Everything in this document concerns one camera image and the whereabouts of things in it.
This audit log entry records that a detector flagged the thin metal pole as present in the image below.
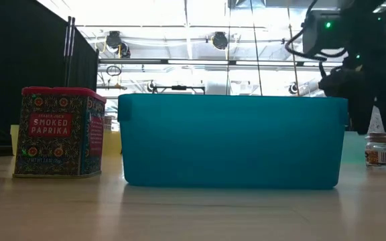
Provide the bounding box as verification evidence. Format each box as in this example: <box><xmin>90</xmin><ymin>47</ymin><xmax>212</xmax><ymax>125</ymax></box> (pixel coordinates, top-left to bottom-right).
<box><xmin>64</xmin><ymin>15</ymin><xmax>70</xmax><ymax>88</ymax></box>

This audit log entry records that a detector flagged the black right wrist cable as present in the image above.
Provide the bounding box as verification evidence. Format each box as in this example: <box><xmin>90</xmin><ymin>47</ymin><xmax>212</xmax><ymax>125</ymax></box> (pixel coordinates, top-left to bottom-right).
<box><xmin>283</xmin><ymin>0</ymin><xmax>348</xmax><ymax>80</ymax></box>

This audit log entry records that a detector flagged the blue plastic bin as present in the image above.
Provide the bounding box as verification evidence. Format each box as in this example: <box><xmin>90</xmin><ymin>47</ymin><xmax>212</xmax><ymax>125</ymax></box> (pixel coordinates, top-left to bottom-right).
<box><xmin>117</xmin><ymin>93</ymin><xmax>349</xmax><ymax>190</ymax></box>

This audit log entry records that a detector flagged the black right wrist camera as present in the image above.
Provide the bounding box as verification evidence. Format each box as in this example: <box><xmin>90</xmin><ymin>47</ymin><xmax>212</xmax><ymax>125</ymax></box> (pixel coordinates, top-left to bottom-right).
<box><xmin>318</xmin><ymin>68</ymin><xmax>352</xmax><ymax>98</ymax></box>

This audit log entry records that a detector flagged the small glass spice jar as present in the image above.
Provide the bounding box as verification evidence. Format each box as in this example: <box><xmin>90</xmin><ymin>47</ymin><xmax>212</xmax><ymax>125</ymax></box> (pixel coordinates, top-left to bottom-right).
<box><xmin>364</xmin><ymin>132</ymin><xmax>386</xmax><ymax>168</ymax></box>

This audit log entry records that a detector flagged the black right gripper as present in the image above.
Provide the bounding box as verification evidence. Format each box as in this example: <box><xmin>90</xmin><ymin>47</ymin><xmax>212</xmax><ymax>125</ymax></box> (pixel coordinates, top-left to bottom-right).
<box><xmin>343</xmin><ymin>9</ymin><xmax>386</xmax><ymax>136</ymax></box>

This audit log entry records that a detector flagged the paprika tin with red lid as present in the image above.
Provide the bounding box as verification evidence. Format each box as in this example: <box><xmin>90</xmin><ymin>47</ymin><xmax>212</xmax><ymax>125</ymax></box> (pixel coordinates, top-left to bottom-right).
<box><xmin>12</xmin><ymin>86</ymin><xmax>107</xmax><ymax>179</ymax></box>

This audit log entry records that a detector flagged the yellow hanging cable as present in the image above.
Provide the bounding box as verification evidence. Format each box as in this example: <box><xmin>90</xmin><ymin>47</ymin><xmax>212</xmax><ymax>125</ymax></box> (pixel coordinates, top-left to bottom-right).
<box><xmin>286</xmin><ymin>0</ymin><xmax>300</xmax><ymax>97</ymax></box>

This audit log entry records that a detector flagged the long ceiling beam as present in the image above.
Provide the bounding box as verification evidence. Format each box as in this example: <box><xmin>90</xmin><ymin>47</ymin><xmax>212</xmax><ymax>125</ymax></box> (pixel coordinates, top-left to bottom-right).
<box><xmin>98</xmin><ymin>58</ymin><xmax>386</xmax><ymax>68</ymax></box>

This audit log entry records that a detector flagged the silver flexible duct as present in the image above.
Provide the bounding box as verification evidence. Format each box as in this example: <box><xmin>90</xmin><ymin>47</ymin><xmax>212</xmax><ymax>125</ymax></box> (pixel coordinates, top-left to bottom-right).
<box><xmin>298</xmin><ymin>79</ymin><xmax>324</xmax><ymax>97</ymax></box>

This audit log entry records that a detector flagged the white patterned box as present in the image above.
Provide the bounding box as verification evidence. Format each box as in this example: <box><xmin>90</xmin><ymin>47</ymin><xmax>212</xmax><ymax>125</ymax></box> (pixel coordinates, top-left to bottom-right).
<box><xmin>369</xmin><ymin>106</ymin><xmax>386</xmax><ymax>133</ymax></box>

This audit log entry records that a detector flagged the black ceiling bracket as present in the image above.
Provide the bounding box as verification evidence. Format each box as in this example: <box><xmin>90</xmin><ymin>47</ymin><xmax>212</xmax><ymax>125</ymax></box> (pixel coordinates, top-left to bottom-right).
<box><xmin>152</xmin><ymin>84</ymin><xmax>206</xmax><ymax>94</ymax></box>

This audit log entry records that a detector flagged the teal plastic tray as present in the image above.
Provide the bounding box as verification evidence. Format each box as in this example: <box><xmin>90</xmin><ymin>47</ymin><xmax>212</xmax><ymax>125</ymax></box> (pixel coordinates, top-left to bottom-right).
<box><xmin>342</xmin><ymin>131</ymin><xmax>368</xmax><ymax>165</ymax></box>

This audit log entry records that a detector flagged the hanging black cable loop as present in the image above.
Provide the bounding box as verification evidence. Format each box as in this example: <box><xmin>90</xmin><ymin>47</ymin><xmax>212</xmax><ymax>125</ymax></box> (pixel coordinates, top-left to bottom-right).
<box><xmin>105</xmin><ymin>64</ymin><xmax>123</xmax><ymax>77</ymax></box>

